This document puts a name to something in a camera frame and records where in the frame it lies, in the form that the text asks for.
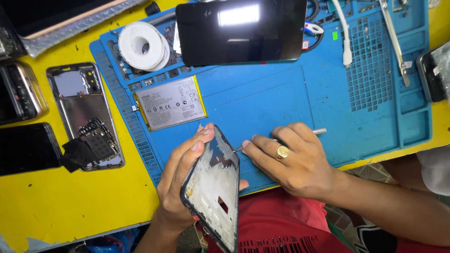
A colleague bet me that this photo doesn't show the person's right hand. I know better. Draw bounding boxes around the person's right hand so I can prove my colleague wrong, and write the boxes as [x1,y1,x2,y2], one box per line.
[241,122,341,204]

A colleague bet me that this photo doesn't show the person's left hand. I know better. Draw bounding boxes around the person's left hand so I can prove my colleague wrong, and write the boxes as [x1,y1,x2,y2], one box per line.
[152,122,249,232]

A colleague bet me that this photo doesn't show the thin metal pick tool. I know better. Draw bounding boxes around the thin metal pick tool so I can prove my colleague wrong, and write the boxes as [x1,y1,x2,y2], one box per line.
[234,128,327,153]

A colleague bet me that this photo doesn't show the black phone frame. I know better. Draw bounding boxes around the black phone frame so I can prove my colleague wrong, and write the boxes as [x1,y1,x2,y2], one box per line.
[180,125,240,253]

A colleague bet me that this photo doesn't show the red shirt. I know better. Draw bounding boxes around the red shirt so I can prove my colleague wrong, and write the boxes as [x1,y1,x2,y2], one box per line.
[207,188,450,253]

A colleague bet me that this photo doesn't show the blue plastic bag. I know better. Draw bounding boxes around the blue plastic bag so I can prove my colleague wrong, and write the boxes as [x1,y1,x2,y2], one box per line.
[86,228,141,253]

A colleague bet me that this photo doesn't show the silver phone battery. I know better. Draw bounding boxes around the silver phone battery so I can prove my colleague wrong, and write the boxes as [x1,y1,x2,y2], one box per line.
[133,75,209,132]

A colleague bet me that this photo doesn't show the blue silicone repair mat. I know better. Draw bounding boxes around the blue silicone repair mat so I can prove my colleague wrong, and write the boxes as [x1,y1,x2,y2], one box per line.
[89,0,432,196]

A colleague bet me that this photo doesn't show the black flexible sheet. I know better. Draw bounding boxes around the black flexible sheet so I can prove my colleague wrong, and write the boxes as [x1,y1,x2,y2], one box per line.
[61,137,93,173]

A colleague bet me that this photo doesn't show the opened silver phone housing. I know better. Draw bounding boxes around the opened silver phone housing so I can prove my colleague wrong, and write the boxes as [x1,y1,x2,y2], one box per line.
[46,62,126,172]

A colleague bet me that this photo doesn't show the white cloth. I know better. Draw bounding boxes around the white cloth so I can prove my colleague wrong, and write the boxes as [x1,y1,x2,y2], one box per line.
[416,146,450,197]

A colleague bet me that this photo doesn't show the blue and white small tool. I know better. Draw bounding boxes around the blue and white small tool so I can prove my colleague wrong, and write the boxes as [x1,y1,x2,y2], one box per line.
[304,21,325,36]

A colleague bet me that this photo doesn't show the black phone display panel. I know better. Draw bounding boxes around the black phone display panel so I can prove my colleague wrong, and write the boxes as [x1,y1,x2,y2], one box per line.
[175,0,308,67]

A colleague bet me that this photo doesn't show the black phone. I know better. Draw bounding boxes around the black phone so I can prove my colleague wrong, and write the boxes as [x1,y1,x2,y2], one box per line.
[0,122,64,177]

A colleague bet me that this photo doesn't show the white tape roll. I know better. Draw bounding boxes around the white tape roll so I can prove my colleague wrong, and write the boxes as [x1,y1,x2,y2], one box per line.
[118,21,171,72]

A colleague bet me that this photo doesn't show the long metal tweezers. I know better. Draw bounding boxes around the long metal tweezers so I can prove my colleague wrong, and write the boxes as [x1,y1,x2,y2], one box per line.
[379,0,411,88]

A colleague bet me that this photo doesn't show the phone with grey edge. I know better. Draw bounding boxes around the phone with grey edge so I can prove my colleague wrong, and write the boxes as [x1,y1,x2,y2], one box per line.
[416,41,450,103]

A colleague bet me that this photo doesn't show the grey metal rod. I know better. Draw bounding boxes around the grey metal rod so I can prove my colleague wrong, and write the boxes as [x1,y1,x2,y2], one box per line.
[146,11,176,26]

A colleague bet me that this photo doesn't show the gold-edged phone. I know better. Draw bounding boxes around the gold-edged phone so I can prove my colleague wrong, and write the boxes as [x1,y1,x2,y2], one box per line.
[0,60,50,126]

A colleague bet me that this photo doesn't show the black round knob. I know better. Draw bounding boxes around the black round knob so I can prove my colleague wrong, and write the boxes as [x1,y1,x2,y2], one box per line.
[145,1,161,16]

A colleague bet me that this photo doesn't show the bubble wrap sleeve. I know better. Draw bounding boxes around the bubble wrap sleeve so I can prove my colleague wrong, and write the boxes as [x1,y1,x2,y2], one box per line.
[19,0,148,58]

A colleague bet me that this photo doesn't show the black flat device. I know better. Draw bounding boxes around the black flat device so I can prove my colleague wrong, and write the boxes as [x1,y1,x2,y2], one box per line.
[0,0,116,38]

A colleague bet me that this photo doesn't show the gold ring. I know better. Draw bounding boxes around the gold ring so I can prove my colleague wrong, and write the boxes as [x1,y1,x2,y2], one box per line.
[275,145,290,161]

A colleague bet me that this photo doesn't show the white cable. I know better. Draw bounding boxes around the white cable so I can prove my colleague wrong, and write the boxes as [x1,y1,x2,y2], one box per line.
[330,0,353,68]

